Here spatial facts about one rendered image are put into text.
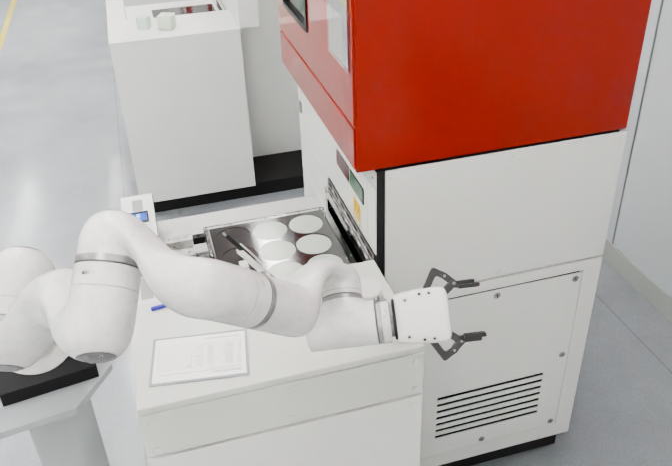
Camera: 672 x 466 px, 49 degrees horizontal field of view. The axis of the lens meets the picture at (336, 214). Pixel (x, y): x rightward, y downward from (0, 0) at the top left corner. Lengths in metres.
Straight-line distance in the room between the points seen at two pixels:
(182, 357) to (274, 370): 0.21
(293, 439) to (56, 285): 0.71
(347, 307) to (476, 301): 0.84
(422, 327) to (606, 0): 0.93
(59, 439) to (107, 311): 0.93
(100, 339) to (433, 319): 0.58
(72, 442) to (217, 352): 0.53
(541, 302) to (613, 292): 1.30
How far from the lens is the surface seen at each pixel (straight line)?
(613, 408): 2.97
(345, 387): 1.64
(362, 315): 1.32
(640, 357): 3.21
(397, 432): 1.81
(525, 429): 2.61
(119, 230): 1.11
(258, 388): 1.58
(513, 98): 1.83
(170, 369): 1.63
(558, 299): 2.27
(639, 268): 3.53
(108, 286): 1.11
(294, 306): 1.17
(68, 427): 1.98
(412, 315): 1.34
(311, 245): 2.07
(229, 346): 1.66
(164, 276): 1.06
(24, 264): 1.48
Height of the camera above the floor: 2.06
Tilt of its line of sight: 32 degrees down
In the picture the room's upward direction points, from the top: 2 degrees counter-clockwise
